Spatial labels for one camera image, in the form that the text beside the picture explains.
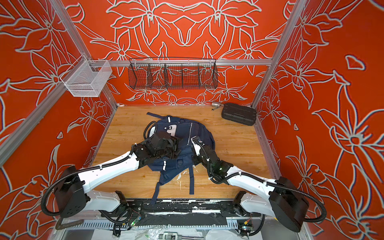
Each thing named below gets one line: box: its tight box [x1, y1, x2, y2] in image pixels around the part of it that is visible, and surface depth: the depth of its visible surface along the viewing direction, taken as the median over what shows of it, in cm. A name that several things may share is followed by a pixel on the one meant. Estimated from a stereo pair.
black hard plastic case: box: [221, 103, 257, 126], surface depth 109 cm
